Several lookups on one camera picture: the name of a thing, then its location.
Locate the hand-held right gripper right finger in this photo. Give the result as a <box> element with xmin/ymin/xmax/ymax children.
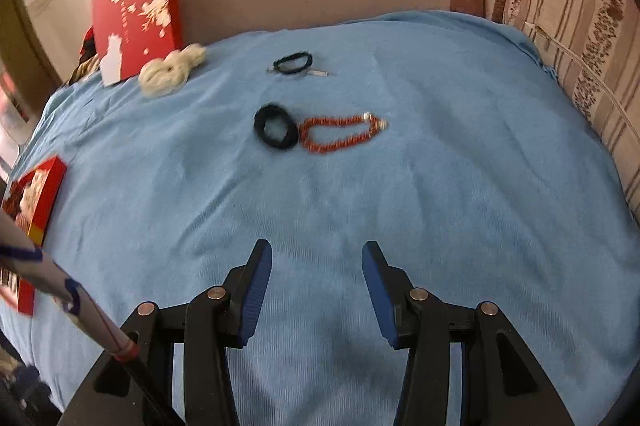
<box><xmin>361</xmin><ymin>240</ymin><xmax>576</xmax><ymax>426</ymax></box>

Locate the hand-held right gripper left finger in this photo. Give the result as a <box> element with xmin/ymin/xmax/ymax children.
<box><xmin>57</xmin><ymin>239</ymin><xmax>274</xmax><ymax>426</ymax></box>

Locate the red box tray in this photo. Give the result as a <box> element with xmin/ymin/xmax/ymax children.
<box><xmin>0</xmin><ymin>155</ymin><xmax>68</xmax><ymax>317</ymax></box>

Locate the light blue blanket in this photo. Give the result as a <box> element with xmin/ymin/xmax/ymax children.
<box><xmin>0</xmin><ymin>10</ymin><xmax>640</xmax><ymax>426</ymax></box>

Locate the cream scrunchie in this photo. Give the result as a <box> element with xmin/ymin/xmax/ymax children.
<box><xmin>138</xmin><ymin>44</ymin><xmax>207</xmax><ymax>98</ymax></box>

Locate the tan striped cloth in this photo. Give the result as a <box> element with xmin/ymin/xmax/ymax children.
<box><xmin>65</xmin><ymin>56</ymin><xmax>103</xmax><ymax>84</ymax></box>

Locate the black and red garment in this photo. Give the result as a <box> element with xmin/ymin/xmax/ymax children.
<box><xmin>80</xmin><ymin>26</ymin><xmax>101</xmax><ymax>62</ymax></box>

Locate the red box lid white cat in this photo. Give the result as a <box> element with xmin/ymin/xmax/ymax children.
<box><xmin>91</xmin><ymin>0</ymin><xmax>185</xmax><ymax>87</ymax></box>

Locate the striped floral seat cushion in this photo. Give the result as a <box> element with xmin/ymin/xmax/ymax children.
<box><xmin>502</xmin><ymin>0</ymin><xmax>640</xmax><ymax>227</ymax></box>

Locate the red bead bracelet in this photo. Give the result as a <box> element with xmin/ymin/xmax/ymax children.
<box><xmin>298</xmin><ymin>113</ymin><xmax>388</xmax><ymax>155</ymax></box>

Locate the thick black hair tie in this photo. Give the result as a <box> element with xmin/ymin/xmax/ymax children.
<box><xmin>254</xmin><ymin>104</ymin><xmax>300</xmax><ymax>152</ymax></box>

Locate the white cable with blue marks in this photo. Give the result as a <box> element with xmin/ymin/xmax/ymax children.
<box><xmin>0</xmin><ymin>206</ymin><xmax>186</xmax><ymax>426</ymax></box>

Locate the thin black hair tie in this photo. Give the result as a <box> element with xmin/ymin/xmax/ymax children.
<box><xmin>272</xmin><ymin>51</ymin><xmax>313</xmax><ymax>74</ymax></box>

